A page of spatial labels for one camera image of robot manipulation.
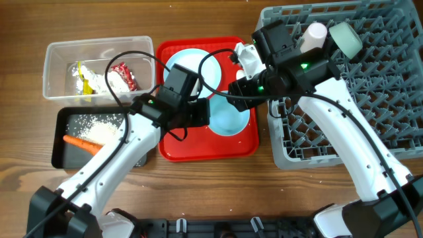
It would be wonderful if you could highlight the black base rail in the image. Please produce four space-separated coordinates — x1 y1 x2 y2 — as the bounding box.
132 216 320 238

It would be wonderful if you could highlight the yellow foil wrapper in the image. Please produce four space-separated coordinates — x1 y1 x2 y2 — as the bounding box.
77 61 93 95

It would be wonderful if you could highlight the black waste tray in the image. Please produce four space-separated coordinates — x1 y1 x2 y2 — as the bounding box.
51 105 149 169

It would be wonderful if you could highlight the white rice pile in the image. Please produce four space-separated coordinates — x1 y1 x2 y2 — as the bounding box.
65 114 124 145

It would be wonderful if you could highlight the red foil wrapper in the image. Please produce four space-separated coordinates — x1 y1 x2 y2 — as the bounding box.
112 62 137 91

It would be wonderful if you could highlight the red plastic tray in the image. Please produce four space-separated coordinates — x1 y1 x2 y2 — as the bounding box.
156 36 259 162

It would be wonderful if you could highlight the white plastic spoon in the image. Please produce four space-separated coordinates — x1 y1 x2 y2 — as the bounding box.
236 69 245 80

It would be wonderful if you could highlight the white napkin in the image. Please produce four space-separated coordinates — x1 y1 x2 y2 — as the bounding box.
79 65 130 94

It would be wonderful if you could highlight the clear plastic bin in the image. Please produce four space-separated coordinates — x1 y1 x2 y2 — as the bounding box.
42 36 156 106

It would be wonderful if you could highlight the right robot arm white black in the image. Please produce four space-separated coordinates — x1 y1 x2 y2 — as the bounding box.
227 20 422 237

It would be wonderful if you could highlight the pink plastic cup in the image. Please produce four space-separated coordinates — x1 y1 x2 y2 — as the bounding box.
300 22 327 53

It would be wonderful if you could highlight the grey dishwasher rack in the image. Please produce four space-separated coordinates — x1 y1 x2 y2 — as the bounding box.
258 1 422 169

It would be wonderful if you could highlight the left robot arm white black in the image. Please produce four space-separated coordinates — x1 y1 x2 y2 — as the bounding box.
26 64 210 237

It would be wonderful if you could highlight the light blue plate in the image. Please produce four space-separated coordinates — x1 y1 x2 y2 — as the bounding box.
166 48 222 90

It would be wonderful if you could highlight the light blue bowl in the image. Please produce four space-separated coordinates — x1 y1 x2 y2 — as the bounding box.
209 95 250 136

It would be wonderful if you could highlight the green bowl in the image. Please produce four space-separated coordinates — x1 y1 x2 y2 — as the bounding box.
329 22 363 59

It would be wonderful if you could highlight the orange carrot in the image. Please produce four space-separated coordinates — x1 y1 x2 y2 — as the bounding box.
63 135 102 155

